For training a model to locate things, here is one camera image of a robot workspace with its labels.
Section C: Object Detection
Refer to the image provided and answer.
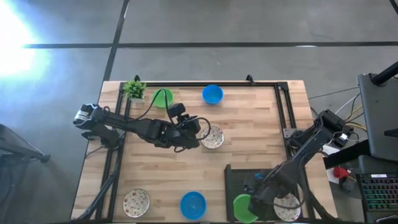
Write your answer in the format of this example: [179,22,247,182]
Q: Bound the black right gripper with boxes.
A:
[248,179,290,221]

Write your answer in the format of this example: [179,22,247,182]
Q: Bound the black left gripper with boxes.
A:
[164,114,202,149]

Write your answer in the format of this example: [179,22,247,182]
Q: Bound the green plastic mini bowl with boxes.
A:
[233,193,259,224]
[152,88,175,109]

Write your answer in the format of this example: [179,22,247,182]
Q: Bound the floral plate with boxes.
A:
[123,188,150,218]
[273,192,302,222]

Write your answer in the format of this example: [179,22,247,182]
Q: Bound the blue plastic mini bowl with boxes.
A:
[201,84,224,105]
[180,190,208,222]

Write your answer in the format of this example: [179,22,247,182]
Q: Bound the black perforated dish rack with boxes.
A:
[224,164,308,222]

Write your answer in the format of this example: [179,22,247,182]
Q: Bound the small artificial potted plant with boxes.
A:
[123,80,147,103]

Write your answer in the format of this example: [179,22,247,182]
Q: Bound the red object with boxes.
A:
[333,166,351,180]

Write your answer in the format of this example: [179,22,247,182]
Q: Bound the white paper sheet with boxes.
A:
[322,144,341,156]

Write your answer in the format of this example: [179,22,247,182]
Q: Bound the black flat bar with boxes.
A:
[323,139,373,169]

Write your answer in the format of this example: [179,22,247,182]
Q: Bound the backlit computer keyboard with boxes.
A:
[356,173,398,213]

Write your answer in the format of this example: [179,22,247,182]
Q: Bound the dark grey flat panel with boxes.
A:
[357,72,398,162]

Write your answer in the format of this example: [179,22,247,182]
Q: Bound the black tripod stand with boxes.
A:
[0,123,51,224]

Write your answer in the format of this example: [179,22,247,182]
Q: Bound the black pole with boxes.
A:
[371,60,398,87]

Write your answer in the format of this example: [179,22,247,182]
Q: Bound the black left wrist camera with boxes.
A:
[167,103,187,119]

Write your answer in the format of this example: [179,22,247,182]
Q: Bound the black left gripper cable loop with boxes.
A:
[186,117,212,141]

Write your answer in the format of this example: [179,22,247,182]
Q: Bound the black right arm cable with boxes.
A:
[272,182,308,210]

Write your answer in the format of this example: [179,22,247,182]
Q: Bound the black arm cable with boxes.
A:
[272,182,308,210]
[136,88,175,125]

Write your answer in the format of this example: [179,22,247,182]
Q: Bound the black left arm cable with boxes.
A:
[136,88,175,125]

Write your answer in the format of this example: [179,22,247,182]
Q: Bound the black aluminium table frame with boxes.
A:
[73,80,338,223]

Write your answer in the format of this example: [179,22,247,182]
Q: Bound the yellow cable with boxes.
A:
[345,105,364,124]

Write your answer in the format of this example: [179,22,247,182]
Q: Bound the white cable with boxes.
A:
[335,93,361,116]

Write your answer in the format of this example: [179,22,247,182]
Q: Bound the grey floor cable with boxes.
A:
[307,86,360,100]

